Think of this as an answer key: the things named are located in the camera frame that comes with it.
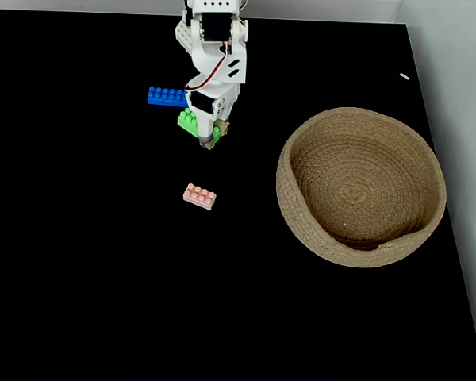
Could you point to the green lego block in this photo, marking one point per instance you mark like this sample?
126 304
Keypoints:
186 121

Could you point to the blue lego block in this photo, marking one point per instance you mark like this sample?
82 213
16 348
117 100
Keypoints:
164 97

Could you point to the pink lego block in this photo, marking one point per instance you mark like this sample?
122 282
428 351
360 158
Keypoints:
199 196

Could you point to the small white tape strip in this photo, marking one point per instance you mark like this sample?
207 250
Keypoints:
404 76

